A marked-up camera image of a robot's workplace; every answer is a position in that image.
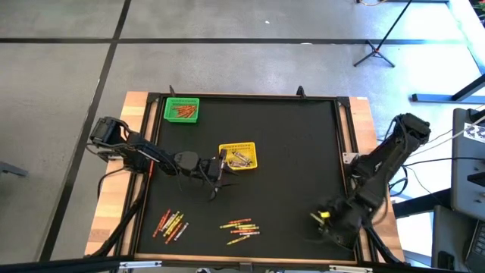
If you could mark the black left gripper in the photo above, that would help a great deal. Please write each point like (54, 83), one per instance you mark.
(210, 168)

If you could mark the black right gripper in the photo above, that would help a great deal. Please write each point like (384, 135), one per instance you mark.
(345, 223)

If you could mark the yellow plastic basket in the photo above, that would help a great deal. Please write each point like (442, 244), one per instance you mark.
(248, 148)

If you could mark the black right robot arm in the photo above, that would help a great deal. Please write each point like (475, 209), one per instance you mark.
(382, 163)

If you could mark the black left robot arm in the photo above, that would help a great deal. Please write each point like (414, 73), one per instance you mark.
(151, 153)

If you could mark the yellow tape tag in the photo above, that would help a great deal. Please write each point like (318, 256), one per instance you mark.
(324, 214)

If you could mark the green plastic basket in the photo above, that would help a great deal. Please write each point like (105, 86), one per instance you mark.
(170, 104)

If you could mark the grey equipment box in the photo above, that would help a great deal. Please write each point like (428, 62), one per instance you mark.
(451, 235)

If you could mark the grey equipment case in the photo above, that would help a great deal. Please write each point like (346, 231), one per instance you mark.
(464, 170)

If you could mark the blue black floor beam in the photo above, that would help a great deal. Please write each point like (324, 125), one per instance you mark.
(435, 98)

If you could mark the black tripod stand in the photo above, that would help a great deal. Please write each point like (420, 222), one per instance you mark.
(374, 50)

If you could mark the black rig bar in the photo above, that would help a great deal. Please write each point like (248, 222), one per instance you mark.
(57, 265)

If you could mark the grey floor object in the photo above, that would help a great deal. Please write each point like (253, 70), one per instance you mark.
(13, 169)

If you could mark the silver metal bracket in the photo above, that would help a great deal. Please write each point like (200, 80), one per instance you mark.
(140, 264)
(350, 269)

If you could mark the white metal bracket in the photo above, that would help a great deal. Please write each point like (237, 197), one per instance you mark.
(348, 158)

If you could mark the black aluminium table frame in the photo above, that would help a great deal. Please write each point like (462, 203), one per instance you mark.
(246, 97)

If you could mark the black clamp mount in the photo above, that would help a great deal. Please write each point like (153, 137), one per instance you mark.
(301, 92)

